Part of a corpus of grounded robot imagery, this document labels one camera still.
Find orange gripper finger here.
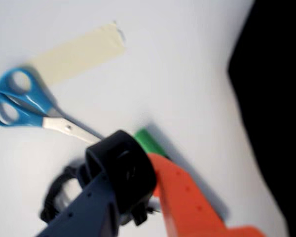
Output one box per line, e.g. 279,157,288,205
147,153,267,237

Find black bike light with strap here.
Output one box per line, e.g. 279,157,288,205
85,129,157,227

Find beige masking tape strip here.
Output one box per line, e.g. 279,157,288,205
26,20,127,87

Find black braided USB cable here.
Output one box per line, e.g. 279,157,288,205
40,161,89,223

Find blue handled scissors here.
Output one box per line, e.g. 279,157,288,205
0,67,105,147

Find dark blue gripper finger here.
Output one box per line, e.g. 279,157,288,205
36,170,119,237

